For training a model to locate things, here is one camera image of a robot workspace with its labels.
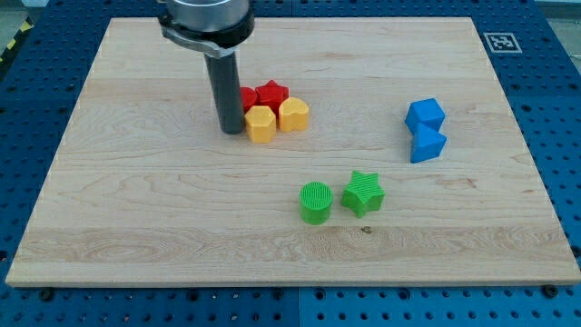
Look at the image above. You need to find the red star block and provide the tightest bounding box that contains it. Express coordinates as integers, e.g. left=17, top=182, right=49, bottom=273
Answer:
left=255, top=80, right=290, bottom=116

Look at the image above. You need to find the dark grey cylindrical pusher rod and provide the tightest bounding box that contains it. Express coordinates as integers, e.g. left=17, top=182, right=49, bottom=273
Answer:
left=204, top=53, right=245, bottom=134

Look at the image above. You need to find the white fiducial marker tag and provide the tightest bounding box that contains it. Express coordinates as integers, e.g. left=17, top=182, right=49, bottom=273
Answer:
left=483, top=32, right=522, bottom=54

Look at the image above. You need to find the wooden board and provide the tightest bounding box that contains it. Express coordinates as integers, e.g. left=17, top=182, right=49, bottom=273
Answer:
left=6, top=17, right=580, bottom=288

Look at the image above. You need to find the red round block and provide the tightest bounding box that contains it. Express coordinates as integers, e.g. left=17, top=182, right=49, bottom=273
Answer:
left=240, top=86, right=259, bottom=113

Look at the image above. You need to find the green star block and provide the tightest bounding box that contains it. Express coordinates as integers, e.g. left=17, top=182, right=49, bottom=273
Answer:
left=340, top=171, right=385, bottom=218

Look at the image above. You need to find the blue cube block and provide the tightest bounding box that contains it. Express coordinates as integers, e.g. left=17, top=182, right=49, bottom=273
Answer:
left=405, top=98, right=446, bottom=134

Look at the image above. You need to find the green cylinder block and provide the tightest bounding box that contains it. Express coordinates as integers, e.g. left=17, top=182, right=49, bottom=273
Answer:
left=299, top=182, right=333, bottom=225

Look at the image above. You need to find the blue triangular block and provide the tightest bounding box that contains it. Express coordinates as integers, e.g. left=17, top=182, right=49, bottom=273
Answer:
left=410, top=124, right=448, bottom=164

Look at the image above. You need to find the yellow hexagon block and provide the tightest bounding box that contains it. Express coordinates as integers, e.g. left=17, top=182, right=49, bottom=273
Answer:
left=244, top=105, right=277, bottom=144

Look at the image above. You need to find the yellow heart block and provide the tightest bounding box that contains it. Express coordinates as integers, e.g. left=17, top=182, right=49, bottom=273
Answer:
left=279, top=97, right=310, bottom=132

